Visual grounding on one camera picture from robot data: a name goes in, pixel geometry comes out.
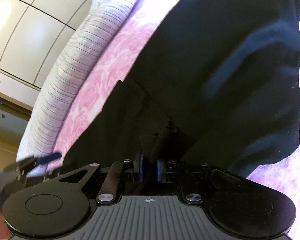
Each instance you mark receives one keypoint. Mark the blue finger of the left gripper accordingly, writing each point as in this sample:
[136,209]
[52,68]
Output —
[48,158]

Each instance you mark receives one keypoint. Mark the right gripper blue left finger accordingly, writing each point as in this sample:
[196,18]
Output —
[141,168]

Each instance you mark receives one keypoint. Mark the black garment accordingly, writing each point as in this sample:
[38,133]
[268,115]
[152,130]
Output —
[217,83]

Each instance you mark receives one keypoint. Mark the pink floral bed blanket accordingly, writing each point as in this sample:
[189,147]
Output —
[114,65]

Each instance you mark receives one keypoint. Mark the white wardrobe doors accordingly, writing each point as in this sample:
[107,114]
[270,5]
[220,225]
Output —
[34,32]

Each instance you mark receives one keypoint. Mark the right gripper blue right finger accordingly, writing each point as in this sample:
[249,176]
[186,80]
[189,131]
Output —
[159,171]

